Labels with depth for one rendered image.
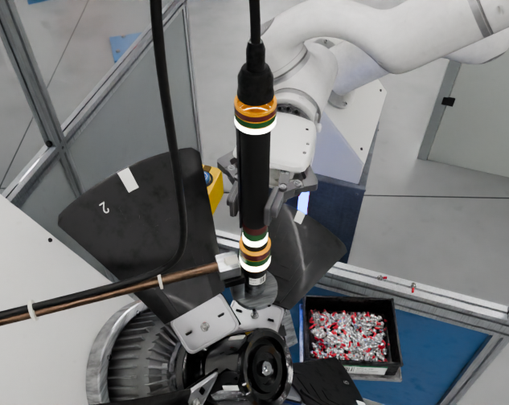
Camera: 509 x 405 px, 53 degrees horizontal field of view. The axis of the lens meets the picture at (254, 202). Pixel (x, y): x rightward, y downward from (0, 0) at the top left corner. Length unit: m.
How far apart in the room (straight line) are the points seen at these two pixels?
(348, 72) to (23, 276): 0.84
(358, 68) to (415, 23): 0.57
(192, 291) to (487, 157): 2.32
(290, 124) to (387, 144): 2.29
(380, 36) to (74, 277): 0.62
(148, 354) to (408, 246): 1.83
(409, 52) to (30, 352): 0.70
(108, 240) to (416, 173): 2.26
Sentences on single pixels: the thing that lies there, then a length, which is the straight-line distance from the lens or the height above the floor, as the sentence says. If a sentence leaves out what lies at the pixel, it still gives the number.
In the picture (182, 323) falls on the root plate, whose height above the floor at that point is 1.26.
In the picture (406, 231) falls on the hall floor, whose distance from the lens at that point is 2.58.
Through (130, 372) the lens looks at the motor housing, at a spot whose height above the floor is 1.16.
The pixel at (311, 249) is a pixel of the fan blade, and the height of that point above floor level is 1.17.
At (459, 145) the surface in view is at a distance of 2.87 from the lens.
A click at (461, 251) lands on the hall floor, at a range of 2.59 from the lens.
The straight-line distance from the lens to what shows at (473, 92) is 2.67.
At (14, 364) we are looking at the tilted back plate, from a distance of 0.88.
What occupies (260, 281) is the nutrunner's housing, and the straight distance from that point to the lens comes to 0.75.
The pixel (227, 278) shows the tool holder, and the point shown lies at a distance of 0.73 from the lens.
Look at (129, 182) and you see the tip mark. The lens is 0.76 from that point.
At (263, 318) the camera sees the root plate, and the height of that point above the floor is 1.19.
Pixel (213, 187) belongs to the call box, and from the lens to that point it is 1.21.
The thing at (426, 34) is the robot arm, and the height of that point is 1.60.
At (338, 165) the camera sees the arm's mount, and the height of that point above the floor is 0.98.
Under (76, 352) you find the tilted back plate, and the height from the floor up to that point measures 1.16.
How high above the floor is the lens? 1.96
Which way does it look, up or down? 49 degrees down
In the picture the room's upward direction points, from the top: straight up
